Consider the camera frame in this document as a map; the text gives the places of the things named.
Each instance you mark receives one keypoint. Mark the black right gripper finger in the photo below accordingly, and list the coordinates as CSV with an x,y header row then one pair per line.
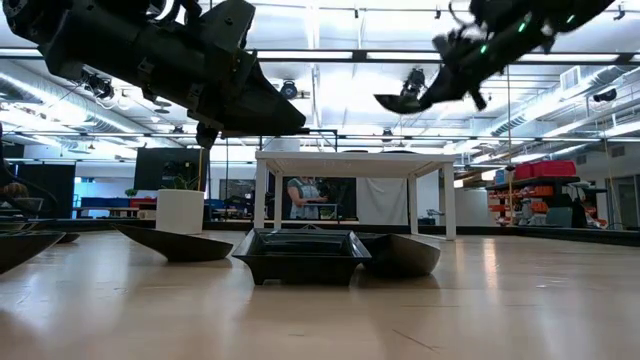
x,y
436,104
436,91

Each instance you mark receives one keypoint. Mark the black overhead light bar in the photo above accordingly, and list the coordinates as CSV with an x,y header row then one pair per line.
x,y
360,56

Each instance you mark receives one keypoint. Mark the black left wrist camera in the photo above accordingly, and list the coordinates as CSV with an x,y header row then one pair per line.
x,y
206,135

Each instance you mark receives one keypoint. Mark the white plant pot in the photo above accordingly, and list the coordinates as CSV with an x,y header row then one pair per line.
x,y
180,210

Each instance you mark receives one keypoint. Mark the clear glass tank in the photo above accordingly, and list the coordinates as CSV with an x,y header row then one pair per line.
x,y
327,212

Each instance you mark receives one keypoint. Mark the small green plant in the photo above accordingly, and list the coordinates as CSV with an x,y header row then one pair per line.
x,y
182,182

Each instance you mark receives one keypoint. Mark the red storage bin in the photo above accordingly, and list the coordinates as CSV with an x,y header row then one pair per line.
x,y
550,169

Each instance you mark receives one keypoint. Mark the person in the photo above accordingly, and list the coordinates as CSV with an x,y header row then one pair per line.
x,y
305,197

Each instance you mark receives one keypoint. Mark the white perforated riser shelf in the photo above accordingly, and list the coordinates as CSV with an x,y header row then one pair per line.
x,y
350,164

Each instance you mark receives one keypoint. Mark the black aluminium table frame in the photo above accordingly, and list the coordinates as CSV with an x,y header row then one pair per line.
x,y
550,234

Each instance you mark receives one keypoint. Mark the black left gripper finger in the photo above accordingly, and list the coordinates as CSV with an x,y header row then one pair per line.
x,y
265,102
260,126

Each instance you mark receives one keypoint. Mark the dark partition panel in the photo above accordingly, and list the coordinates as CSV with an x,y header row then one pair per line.
x,y
50,190

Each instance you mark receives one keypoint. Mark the storage rack with orange bins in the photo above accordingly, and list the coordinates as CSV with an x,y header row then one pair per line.
x,y
540,206

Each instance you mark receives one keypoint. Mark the black display screen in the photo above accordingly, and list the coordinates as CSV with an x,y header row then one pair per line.
x,y
150,170

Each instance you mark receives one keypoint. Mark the white hanging cloth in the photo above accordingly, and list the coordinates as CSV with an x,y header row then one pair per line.
x,y
382,200

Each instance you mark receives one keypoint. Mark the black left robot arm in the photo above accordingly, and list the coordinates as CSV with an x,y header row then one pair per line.
x,y
75,35

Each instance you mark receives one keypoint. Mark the black square mini plate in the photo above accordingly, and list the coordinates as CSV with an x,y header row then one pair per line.
x,y
302,265

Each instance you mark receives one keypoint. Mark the black ceiling camera pair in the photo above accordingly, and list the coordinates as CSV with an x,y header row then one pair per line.
x,y
102,89

